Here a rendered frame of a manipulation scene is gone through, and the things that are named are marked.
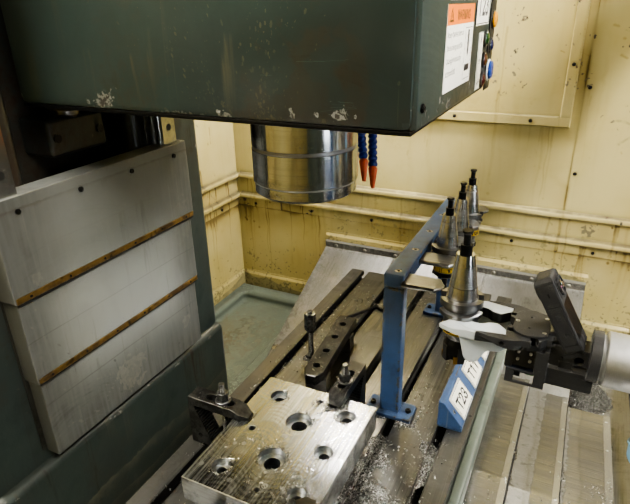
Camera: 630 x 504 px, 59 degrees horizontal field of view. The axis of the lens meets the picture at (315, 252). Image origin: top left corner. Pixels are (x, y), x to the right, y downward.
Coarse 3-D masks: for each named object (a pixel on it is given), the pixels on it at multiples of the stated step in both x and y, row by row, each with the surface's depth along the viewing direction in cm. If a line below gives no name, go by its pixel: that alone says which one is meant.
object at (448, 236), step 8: (448, 216) 111; (448, 224) 111; (456, 224) 112; (440, 232) 113; (448, 232) 111; (456, 232) 112; (440, 240) 113; (448, 240) 112; (456, 240) 112; (448, 248) 112
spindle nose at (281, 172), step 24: (264, 144) 77; (288, 144) 75; (312, 144) 75; (336, 144) 76; (264, 168) 79; (288, 168) 77; (312, 168) 76; (336, 168) 78; (264, 192) 81; (288, 192) 78; (312, 192) 78; (336, 192) 79
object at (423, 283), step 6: (408, 276) 103; (414, 276) 103; (420, 276) 103; (426, 276) 103; (402, 282) 101; (408, 282) 101; (414, 282) 101; (420, 282) 101; (426, 282) 101; (432, 282) 101; (438, 282) 101; (414, 288) 100; (420, 288) 99; (426, 288) 99; (432, 288) 99; (438, 288) 99
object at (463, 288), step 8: (456, 256) 77; (464, 256) 76; (472, 256) 76; (456, 264) 77; (464, 264) 76; (472, 264) 77; (456, 272) 77; (464, 272) 77; (472, 272) 77; (456, 280) 78; (464, 280) 77; (472, 280) 77; (448, 288) 80; (456, 288) 78; (464, 288) 77; (472, 288) 78; (448, 296) 79; (456, 296) 78; (464, 296) 78; (472, 296) 78
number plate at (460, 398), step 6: (456, 384) 115; (462, 384) 117; (456, 390) 114; (462, 390) 115; (450, 396) 112; (456, 396) 113; (462, 396) 114; (468, 396) 116; (456, 402) 112; (462, 402) 113; (468, 402) 115; (456, 408) 111; (462, 408) 112; (468, 408) 114; (462, 414) 111
